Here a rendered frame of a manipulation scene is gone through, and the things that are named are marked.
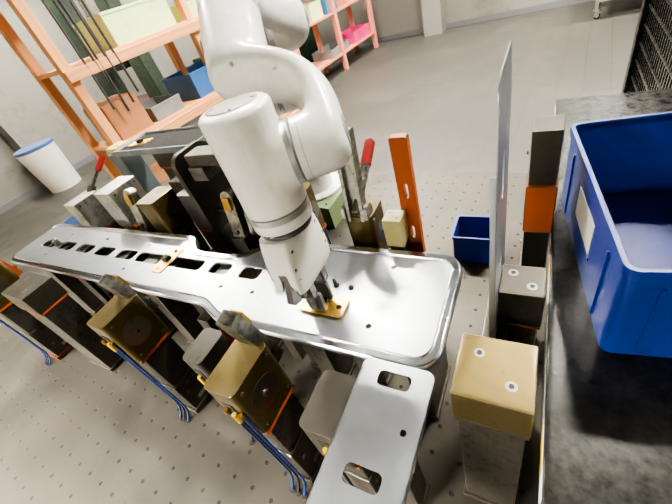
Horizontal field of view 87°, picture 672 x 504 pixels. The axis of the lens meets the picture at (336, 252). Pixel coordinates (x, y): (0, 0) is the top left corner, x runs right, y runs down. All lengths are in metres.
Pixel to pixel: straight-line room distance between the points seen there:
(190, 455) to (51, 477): 0.37
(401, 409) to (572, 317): 0.24
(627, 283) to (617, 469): 0.17
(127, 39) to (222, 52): 2.87
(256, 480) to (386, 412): 0.44
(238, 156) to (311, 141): 0.08
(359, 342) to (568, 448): 0.27
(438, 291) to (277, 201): 0.30
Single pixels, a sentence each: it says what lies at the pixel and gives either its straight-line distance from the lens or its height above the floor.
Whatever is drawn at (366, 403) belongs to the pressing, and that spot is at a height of 1.00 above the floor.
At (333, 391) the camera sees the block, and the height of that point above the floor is 0.98.
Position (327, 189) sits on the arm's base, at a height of 0.80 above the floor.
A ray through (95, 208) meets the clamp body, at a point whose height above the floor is 1.01.
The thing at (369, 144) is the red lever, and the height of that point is 1.14.
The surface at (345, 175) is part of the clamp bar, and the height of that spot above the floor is 1.13.
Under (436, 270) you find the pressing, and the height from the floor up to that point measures 1.00.
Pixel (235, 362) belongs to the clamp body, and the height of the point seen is 1.04.
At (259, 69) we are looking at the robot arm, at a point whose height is 1.36.
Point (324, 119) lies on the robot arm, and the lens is 0.41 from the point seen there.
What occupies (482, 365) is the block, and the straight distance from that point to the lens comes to 0.44.
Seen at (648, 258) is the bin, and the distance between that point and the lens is 0.61.
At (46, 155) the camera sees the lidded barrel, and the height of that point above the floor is 0.49.
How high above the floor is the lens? 1.44
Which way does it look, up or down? 39 degrees down
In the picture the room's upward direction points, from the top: 20 degrees counter-clockwise
